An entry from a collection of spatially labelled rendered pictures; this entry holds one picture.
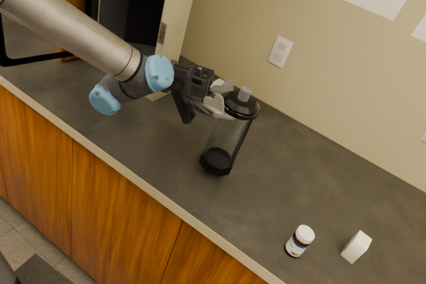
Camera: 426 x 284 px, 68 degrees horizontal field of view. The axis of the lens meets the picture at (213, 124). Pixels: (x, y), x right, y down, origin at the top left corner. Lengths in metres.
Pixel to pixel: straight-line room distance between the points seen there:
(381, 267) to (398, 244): 0.13
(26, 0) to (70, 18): 0.07
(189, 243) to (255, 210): 0.22
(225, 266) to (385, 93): 0.82
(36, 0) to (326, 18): 0.96
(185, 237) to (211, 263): 0.10
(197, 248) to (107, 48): 0.62
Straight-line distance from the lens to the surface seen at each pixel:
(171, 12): 1.03
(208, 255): 0.97
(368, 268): 1.01
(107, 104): 0.77
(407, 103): 1.31
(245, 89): 0.78
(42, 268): 0.76
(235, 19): 1.39
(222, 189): 0.93
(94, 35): 0.63
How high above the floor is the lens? 1.61
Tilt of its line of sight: 36 degrees down
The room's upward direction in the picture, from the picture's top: 20 degrees clockwise
